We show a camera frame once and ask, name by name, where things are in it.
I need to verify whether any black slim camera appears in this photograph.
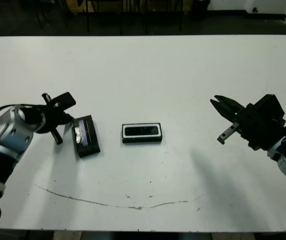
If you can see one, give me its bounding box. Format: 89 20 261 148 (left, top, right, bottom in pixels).
124 126 159 137

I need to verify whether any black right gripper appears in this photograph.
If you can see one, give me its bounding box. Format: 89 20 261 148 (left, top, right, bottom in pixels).
209 94 286 151

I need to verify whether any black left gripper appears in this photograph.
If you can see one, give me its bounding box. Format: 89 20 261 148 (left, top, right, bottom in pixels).
39 93 73 146

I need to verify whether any yellow wooden cabinet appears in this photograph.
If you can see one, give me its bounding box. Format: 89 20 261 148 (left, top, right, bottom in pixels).
66 0 95 12

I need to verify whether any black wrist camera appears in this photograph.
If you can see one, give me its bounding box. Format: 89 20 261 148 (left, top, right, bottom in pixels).
54 91 77 111
254 94 285 122

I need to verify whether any black metal furniture leg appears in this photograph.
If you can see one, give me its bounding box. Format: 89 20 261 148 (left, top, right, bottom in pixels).
86 0 91 33

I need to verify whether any black box with white insert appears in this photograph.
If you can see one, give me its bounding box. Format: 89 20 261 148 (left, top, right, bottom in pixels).
121 122 163 145

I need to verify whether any black box lid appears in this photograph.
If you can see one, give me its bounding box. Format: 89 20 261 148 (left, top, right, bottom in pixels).
72 114 101 158

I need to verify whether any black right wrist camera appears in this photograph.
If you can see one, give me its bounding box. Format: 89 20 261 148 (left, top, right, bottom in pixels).
254 94 285 122

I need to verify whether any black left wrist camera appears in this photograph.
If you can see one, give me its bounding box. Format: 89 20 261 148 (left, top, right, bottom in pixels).
54 91 77 111

